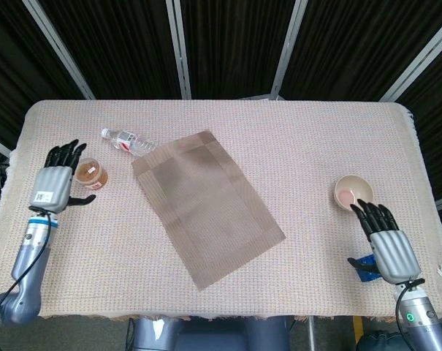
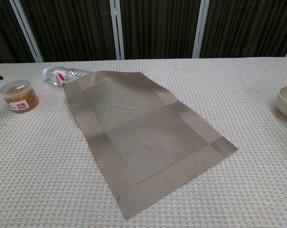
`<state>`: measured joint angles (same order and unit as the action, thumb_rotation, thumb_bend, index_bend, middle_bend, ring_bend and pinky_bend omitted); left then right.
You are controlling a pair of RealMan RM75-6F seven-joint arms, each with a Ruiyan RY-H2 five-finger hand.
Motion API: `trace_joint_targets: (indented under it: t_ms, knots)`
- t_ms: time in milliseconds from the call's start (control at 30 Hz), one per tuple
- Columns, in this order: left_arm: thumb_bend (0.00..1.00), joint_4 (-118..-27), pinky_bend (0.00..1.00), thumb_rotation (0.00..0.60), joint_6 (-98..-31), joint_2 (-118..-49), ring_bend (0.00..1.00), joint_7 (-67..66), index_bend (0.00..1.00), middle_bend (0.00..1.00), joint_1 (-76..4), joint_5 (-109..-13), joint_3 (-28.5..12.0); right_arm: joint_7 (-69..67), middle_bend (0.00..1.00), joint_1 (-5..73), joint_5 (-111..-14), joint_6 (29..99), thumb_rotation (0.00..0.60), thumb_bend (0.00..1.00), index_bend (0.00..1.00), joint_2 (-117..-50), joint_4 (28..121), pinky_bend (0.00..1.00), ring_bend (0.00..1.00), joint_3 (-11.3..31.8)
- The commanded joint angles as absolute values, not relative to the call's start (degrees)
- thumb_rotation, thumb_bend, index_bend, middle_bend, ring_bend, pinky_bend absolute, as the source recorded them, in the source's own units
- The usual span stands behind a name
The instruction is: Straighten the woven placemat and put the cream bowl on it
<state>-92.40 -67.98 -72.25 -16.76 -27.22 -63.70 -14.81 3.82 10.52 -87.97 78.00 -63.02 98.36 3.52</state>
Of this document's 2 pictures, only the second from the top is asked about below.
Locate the brown woven placemat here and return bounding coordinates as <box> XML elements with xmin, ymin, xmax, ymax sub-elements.
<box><xmin>62</xmin><ymin>70</ymin><xmax>239</xmax><ymax>214</ymax></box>

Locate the clear jar of rubber bands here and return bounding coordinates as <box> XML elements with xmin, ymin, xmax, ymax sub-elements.
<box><xmin>0</xmin><ymin>80</ymin><xmax>39</xmax><ymax>114</ymax></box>

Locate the clear plastic water bottle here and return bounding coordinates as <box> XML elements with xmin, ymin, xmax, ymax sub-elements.
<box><xmin>43</xmin><ymin>66</ymin><xmax>92</xmax><ymax>86</ymax></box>

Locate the beige woven tablecloth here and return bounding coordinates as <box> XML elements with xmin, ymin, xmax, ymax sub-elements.
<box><xmin>0</xmin><ymin>56</ymin><xmax>287</xmax><ymax>228</ymax></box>

